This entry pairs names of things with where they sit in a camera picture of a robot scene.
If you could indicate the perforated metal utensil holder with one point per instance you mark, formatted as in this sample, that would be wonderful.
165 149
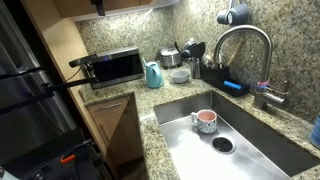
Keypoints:
195 69

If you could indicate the wooden utensil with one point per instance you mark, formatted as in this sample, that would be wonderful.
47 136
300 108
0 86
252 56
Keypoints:
235 53

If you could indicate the teal watering can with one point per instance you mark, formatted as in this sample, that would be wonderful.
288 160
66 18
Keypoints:
154 76

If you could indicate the stainless rice cooker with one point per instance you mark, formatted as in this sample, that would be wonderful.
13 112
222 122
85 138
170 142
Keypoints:
170 57

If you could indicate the black toaster oven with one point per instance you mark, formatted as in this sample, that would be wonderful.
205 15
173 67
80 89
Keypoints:
115 68

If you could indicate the silver spoon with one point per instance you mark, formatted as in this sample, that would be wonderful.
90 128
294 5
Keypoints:
206 60

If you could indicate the black perforated skimmer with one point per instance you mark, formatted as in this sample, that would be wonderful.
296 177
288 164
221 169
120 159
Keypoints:
199 50

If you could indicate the patterned mug pink inside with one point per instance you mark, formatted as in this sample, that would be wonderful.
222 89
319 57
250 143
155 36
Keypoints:
206 123

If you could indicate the black sink caddy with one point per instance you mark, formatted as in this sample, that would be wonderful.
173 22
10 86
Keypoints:
216 78

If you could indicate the wooden base cabinet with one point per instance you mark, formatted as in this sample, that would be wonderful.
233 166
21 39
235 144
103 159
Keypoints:
116 133

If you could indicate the stainless steel sink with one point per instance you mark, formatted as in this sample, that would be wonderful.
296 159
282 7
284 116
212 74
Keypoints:
186 156

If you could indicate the blue sponge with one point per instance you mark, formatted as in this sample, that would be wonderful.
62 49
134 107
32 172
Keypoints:
232 85

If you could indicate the sink drain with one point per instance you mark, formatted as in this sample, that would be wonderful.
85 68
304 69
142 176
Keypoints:
223 144

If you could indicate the black tripod rod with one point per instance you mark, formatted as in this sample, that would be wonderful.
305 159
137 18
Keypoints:
63 86
20 72

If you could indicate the stainless gooseneck faucet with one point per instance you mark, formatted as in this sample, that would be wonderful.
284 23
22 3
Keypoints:
263 50

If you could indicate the orange clamp lever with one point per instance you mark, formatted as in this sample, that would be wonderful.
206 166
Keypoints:
67 159

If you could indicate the black equipment base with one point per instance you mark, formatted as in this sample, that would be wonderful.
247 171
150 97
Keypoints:
50 160

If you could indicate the stainless steel fridge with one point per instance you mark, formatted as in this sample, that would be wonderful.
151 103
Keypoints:
23 116

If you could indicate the blue dish soap bottle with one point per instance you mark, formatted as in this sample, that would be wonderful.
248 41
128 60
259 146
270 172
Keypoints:
316 131

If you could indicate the black stereo camera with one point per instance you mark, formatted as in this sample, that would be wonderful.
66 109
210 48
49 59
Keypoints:
82 60

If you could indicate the wooden wall cabinet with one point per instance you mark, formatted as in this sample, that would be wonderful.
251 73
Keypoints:
83 6

